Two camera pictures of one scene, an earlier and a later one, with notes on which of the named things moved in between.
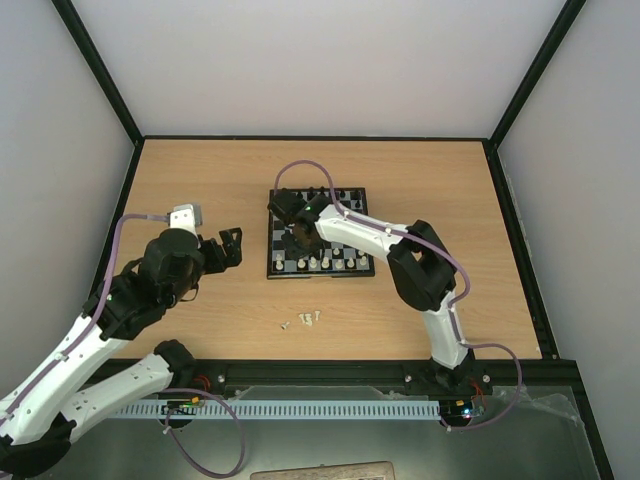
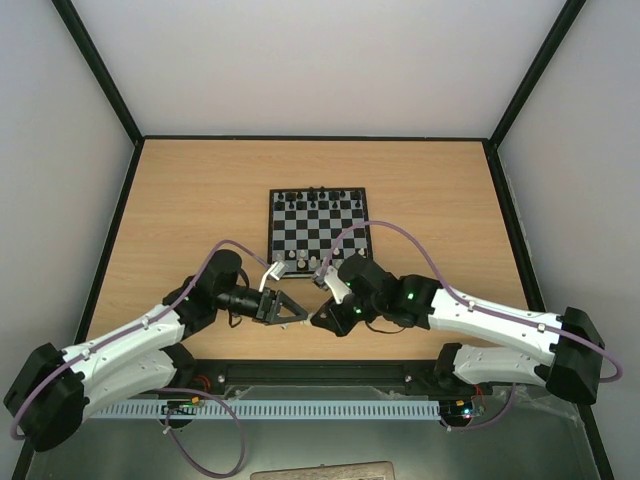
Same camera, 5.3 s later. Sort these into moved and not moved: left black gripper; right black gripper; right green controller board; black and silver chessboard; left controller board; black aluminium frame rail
Moved: left black gripper; right black gripper
Not moved: right green controller board; black and silver chessboard; left controller board; black aluminium frame rail
